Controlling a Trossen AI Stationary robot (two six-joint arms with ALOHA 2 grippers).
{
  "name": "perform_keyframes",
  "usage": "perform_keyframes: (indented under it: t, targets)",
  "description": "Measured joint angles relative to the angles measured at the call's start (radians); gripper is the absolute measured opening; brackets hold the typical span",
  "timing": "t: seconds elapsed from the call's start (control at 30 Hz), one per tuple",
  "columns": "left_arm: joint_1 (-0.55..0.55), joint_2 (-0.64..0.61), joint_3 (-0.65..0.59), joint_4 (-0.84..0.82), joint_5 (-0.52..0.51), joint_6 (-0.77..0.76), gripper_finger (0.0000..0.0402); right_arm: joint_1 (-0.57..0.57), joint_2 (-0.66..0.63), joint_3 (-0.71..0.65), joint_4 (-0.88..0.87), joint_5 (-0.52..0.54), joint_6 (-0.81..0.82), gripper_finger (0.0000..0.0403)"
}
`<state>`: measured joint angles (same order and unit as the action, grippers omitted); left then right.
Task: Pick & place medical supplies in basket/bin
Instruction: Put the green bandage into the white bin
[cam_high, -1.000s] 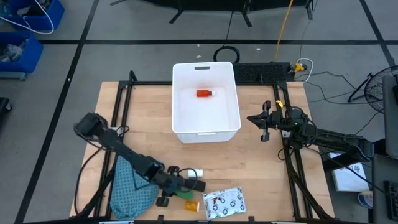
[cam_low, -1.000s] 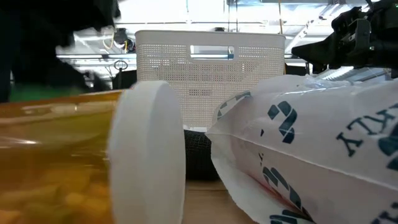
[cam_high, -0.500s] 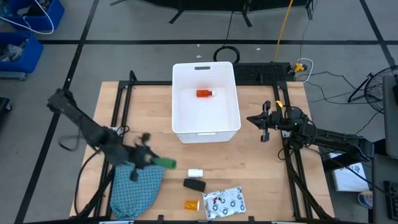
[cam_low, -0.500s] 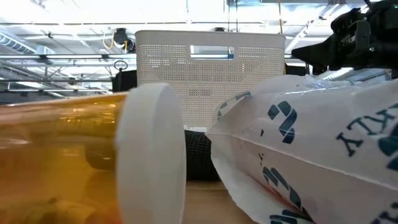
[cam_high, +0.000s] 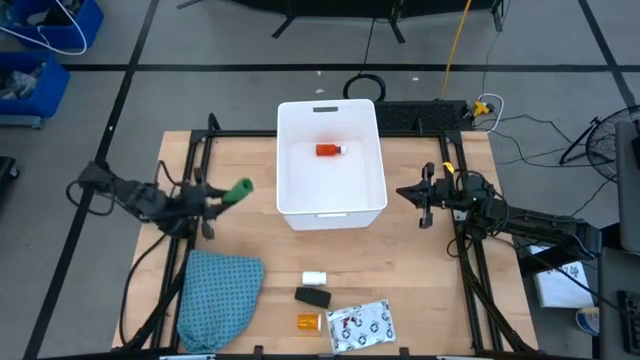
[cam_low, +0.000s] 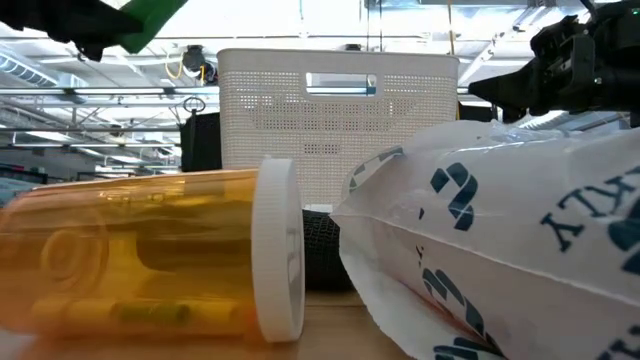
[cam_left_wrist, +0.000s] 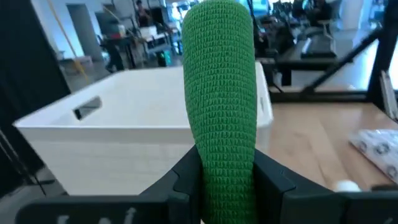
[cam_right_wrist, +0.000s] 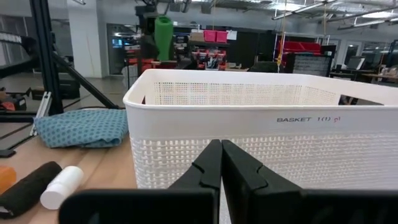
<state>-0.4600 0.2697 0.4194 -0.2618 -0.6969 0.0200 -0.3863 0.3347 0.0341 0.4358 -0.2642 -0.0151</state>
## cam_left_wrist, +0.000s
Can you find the black panel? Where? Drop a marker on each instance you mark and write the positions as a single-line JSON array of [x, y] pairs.
[[25, 77]]

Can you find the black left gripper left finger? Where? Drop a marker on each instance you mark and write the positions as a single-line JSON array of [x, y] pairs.
[[186, 193]]

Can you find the black background desk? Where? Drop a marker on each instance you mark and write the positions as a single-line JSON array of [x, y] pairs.
[[304, 63]]

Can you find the green rectangular block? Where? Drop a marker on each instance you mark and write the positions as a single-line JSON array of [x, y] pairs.
[[220, 93]]

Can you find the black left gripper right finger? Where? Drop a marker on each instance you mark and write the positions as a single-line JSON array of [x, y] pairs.
[[269, 193]]

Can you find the person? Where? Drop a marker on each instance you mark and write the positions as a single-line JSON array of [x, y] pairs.
[[320, 11], [144, 15]]

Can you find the black metal table frame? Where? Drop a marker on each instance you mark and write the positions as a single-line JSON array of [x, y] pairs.
[[384, 46]]

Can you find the white perforated plastic basket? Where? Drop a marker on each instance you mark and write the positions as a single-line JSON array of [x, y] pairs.
[[124, 155]]

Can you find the white printed plastic packet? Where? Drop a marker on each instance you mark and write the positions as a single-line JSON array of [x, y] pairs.
[[379, 149]]

